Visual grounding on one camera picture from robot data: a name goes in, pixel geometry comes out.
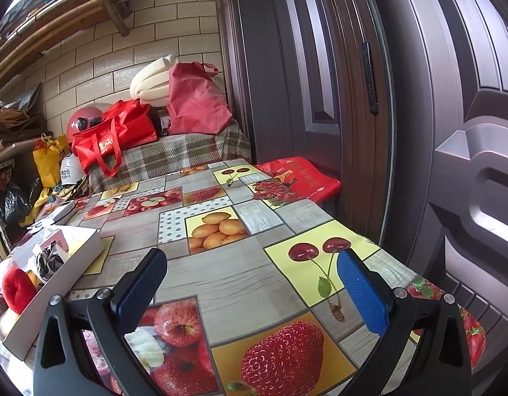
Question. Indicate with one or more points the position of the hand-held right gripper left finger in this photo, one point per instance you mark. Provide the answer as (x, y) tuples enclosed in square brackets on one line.
[(142, 288)]

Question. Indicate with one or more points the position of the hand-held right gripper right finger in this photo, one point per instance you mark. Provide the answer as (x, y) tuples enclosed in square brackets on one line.
[(361, 288)]

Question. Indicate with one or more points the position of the white cardboard box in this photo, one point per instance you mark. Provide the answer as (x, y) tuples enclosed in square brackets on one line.
[(60, 284)]

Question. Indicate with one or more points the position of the leopard print scrunchie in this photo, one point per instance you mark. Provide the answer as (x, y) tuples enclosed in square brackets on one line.
[(48, 260)]

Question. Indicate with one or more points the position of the red soft toy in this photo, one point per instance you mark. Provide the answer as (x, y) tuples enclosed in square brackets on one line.
[(17, 291)]

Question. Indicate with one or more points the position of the fruit print tablecloth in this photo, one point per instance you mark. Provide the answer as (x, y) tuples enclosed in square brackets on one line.
[(237, 272)]

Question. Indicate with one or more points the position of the white power bank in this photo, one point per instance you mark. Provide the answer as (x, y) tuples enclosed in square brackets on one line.
[(60, 213)]

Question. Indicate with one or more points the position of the white round charger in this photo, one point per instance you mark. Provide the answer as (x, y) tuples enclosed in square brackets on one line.
[(39, 226)]

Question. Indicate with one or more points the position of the red plastic bag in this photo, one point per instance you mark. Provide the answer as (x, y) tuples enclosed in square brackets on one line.
[(303, 177)]

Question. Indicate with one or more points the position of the white helmet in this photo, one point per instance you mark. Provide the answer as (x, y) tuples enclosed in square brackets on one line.
[(68, 171)]

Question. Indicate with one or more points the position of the plaid blanket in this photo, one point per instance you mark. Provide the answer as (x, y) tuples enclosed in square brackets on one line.
[(175, 152)]

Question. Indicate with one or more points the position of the black plastic bag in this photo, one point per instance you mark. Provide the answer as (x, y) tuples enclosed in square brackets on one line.
[(12, 206)]

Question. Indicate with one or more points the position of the glossy red tote bag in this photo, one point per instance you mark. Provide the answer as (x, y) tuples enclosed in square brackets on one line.
[(114, 136)]

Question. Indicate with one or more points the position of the yellow shopping bag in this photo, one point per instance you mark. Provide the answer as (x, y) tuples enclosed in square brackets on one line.
[(45, 165)]

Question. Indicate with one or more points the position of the black bundle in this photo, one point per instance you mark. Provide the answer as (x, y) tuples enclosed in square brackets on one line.
[(161, 121)]

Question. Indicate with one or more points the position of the pink helmet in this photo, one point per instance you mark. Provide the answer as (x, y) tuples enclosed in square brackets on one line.
[(78, 117)]

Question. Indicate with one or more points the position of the pinkish red fabric bag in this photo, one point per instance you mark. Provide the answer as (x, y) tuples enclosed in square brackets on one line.
[(196, 103)]

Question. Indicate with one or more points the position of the brown metal door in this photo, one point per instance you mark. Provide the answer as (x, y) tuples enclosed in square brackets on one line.
[(402, 90)]

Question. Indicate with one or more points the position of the cream foam roll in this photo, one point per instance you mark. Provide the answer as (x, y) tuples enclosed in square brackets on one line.
[(151, 82)]

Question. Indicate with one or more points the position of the brown cardboard pieces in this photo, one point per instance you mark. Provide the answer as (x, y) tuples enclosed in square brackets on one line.
[(10, 121)]

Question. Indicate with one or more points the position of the bundle of bamboo poles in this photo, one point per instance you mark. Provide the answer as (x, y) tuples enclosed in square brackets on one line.
[(72, 16)]

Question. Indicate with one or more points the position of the metal pipe bracket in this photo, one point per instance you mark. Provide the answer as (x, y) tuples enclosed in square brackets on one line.
[(114, 8)]

